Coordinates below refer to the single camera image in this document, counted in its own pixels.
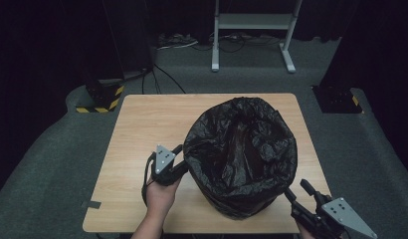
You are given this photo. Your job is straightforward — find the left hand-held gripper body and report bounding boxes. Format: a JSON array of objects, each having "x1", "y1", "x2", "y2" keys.
[{"x1": 147, "y1": 143, "x2": 180, "y2": 187}]

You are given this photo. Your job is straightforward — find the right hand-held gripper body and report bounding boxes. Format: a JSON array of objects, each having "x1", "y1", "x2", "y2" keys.
[{"x1": 291, "y1": 196, "x2": 379, "y2": 239}]

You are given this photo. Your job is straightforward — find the black plastic garbage bag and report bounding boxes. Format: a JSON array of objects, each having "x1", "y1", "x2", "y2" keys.
[{"x1": 182, "y1": 97, "x2": 299, "y2": 221}]

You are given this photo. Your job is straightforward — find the person's right hand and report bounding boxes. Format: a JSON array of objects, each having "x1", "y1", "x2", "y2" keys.
[{"x1": 296, "y1": 221, "x2": 317, "y2": 239}]

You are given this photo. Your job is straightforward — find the person's left hand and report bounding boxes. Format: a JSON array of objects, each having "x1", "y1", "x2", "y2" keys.
[{"x1": 144, "y1": 175, "x2": 183, "y2": 217}]

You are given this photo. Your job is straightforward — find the grey tape strip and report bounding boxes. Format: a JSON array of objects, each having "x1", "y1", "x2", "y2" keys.
[{"x1": 81, "y1": 199, "x2": 102, "y2": 210}]

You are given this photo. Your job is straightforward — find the black base with hazard stripes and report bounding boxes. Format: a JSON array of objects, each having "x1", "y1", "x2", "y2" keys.
[
  {"x1": 75, "y1": 79, "x2": 125, "y2": 115},
  {"x1": 311, "y1": 85, "x2": 364, "y2": 115}
]

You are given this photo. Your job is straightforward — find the white metal stand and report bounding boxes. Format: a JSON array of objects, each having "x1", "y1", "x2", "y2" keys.
[{"x1": 210, "y1": 0, "x2": 304, "y2": 74}]

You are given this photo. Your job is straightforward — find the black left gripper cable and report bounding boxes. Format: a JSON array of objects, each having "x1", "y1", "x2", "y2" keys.
[{"x1": 140, "y1": 154, "x2": 158, "y2": 207}]

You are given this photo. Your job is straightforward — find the black floor cables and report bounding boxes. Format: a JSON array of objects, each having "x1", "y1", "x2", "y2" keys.
[{"x1": 140, "y1": 64, "x2": 187, "y2": 96}]

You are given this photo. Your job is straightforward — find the bundle of floor cables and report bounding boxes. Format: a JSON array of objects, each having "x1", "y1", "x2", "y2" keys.
[{"x1": 156, "y1": 32, "x2": 284, "y2": 54}]

